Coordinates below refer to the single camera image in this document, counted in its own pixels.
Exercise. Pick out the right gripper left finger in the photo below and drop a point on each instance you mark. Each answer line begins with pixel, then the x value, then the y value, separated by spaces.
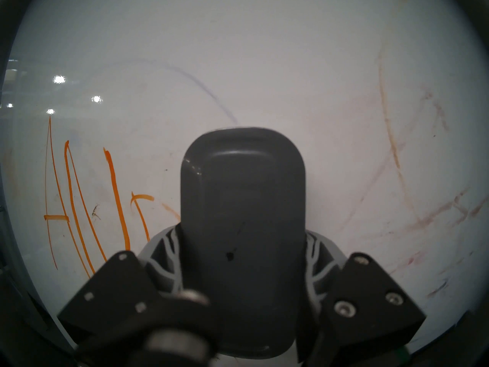
pixel 114 293

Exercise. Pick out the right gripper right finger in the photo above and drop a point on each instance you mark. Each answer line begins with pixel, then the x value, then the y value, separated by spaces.
pixel 363 309

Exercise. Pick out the dark grey whiteboard eraser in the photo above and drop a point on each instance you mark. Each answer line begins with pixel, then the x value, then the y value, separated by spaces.
pixel 242 217

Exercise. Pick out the white freestanding whiteboard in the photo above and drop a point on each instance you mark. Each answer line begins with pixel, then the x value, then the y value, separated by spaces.
pixel 305 64

